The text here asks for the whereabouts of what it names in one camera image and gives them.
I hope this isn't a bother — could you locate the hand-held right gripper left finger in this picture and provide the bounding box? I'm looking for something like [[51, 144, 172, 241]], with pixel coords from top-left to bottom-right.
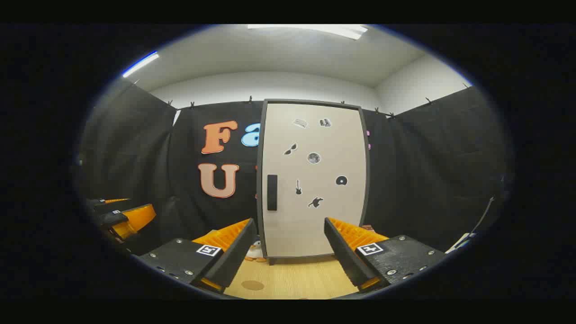
[[134, 218, 257, 294]]

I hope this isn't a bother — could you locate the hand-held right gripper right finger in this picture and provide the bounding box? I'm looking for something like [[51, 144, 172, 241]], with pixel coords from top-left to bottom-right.
[[323, 217, 447, 293]]

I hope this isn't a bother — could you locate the black door handle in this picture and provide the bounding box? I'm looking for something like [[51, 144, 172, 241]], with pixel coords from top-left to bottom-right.
[[267, 174, 278, 212]]

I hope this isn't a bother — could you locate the grey cabinet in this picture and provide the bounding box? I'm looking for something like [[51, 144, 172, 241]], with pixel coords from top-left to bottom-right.
[[256, 99, 371, 266]]

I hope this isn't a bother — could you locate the penguin plush toy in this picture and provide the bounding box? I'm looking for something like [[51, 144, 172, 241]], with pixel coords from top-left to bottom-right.
[[245, 240, 267, 263]]

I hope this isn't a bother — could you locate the black backdrop cloth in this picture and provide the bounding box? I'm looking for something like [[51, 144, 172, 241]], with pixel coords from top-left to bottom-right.
[[76, 79, 513, 257]]

